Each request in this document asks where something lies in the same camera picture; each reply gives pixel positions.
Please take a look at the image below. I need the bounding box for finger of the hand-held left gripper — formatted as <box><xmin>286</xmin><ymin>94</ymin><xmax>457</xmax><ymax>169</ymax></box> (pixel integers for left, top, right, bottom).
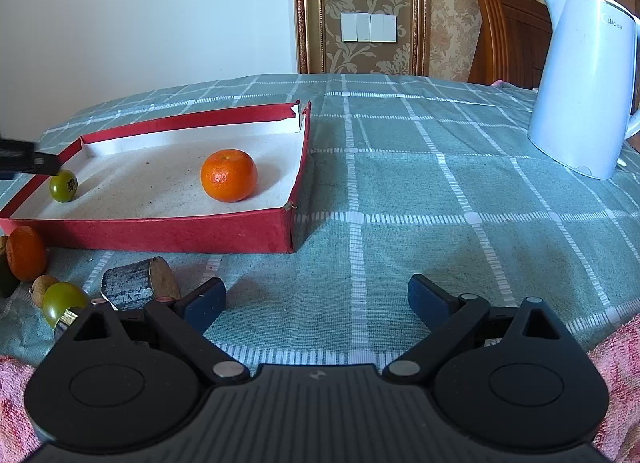
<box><xmin>0</xmin><ymin>137</ymin><xmax>62</xmax><ymax>180</ymax></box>

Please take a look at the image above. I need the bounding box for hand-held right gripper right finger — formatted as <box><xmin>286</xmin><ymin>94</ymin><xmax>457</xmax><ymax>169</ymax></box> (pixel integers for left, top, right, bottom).
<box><xmin>382</xmin><ymin>273</ymin><xmax>591</xmax><ymax>385</ymax></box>

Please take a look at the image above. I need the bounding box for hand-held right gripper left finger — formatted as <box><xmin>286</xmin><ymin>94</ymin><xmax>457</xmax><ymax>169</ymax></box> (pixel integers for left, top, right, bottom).
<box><xmin>52</xmin><ymin>277</ymin><xmax>251</xmax><ymax>385</ymax></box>

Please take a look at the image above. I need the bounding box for green round fruit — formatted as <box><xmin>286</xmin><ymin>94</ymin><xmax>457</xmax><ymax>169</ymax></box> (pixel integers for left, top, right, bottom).
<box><xmin>42</xmin><ymin>281</ymin><xmax>90</xmax><ymax>329</ymax></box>
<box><xmin>48</xmin><ymin>169</ymin><xmax>79</xmax><ymax>203</ymax></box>

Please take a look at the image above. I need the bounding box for purple eggplant piece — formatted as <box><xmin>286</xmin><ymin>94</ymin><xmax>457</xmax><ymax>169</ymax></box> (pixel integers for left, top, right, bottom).
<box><xmin>101</xmin><ymin>256</ymin><xmax>182</xmax><ymax>312</ymax></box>

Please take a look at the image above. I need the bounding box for red-rimmed white tray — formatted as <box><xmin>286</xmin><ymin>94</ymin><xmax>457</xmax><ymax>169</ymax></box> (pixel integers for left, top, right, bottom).
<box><xmin>0</xmin><ymin>100</ymin><xmax>312</xmax><ymax>255</ymax></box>

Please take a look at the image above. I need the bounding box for brown pear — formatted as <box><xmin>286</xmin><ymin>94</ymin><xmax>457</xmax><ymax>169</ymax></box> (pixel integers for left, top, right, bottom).
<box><xmin>30</xmin><ymin>274</ymin><xmax>60</xmax><ymax>308</ymax></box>

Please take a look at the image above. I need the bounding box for dark blue-white block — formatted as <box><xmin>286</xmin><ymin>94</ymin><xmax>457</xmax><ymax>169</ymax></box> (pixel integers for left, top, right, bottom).
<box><xmin>54</xmin><ymin>310</ymin><xmax>81</xmax><ymax>341</ymax></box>

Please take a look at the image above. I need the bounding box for green checked tablecloth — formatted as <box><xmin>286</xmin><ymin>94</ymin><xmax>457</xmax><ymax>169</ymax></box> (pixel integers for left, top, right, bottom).
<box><xmin>0</xmin><ymin>73</ymin><xmax>640</xmax><ymax>369</ymax></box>

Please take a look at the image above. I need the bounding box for orange tangerine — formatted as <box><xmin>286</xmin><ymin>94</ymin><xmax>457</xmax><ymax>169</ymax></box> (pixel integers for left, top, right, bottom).
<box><xmin>6</xmin><ymin>226</ymin><xmax>48</xmax><ymax>282</ymax></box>
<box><xmin>200</xmin><ymin>148</ymin><xmax>259</xmax><ymax>203</ymax></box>

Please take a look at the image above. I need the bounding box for pink cloth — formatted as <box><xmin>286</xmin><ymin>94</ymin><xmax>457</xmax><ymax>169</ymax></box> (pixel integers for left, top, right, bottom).
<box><xmin>0</xmin><ymin>318</ymin><xmax>640</xmax><ymax>463</ymax></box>

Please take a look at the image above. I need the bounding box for white electric kettle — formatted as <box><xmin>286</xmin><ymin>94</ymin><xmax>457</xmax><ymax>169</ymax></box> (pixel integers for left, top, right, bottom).
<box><xmin>527</xmin><ymin>0</ymin><xmax>640</xmax><ymax>181</ymax></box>

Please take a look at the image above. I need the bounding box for wooden headboard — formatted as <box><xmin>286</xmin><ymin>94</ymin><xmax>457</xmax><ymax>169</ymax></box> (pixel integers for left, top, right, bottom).
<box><xmin>467</xmin><ymin>0</ymin><xmax>553</xmax><ymax>90</ymax></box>

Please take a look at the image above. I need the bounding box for white wall light switch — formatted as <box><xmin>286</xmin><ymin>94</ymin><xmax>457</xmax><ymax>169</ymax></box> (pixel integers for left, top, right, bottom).
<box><xmin>341</xmin><ymin>12</ymin><xmax>398</xmax><ymax>43</ymax></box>

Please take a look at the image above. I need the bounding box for gold wall panel frame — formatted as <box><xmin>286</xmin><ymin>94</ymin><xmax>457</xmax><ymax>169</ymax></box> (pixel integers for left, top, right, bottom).
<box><xmin>292</xmin><ymin>0</ymin><xmax>431</xmax><ymax>76</ymax></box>

